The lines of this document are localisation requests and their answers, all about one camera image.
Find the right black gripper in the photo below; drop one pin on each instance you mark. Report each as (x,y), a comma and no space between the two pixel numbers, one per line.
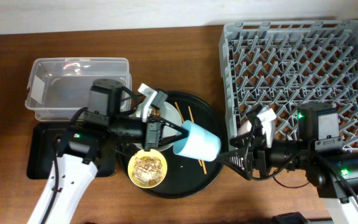
(259,147)

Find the yellow bowl with food scraps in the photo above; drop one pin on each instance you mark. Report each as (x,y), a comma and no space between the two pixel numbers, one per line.
(147,169)

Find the grey round plate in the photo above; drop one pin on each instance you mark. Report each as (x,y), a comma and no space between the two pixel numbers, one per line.
(168,112)

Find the grey dishwasher rack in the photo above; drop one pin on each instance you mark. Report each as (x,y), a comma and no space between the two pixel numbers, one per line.
(282,64)

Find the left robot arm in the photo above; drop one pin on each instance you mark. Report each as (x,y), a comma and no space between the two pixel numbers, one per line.
(100,124)

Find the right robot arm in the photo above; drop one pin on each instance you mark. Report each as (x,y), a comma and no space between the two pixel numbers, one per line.
(317,150)

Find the wooden chopstick right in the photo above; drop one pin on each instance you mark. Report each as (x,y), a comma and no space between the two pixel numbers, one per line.
(201,163)

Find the brown gold snack wrapper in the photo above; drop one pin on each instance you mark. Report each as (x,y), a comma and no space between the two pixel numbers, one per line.
(155,112)

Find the blue plastic cup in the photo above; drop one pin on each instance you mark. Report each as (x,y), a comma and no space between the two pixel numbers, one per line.
(199,144)

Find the black round tray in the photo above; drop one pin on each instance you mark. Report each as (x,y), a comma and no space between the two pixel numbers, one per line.
(184,175)

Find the black rectangular tray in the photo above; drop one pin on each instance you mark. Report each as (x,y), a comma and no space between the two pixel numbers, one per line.
(41,152)

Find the clear plastic bin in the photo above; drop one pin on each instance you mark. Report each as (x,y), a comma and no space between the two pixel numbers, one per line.
(59,87)

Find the wooden chopstick left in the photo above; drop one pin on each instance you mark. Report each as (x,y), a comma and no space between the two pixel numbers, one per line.
(179,111)

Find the wooden chopstick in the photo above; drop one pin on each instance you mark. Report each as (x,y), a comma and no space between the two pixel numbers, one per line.
(201,163)
(179,111)

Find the black device at bottom edge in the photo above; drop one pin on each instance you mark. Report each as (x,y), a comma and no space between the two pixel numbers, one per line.
(290,218)

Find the pink plastic cup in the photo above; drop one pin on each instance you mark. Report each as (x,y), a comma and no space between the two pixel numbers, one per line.
(245,128)

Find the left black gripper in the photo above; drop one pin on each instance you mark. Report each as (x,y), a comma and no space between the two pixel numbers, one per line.
(155,133)

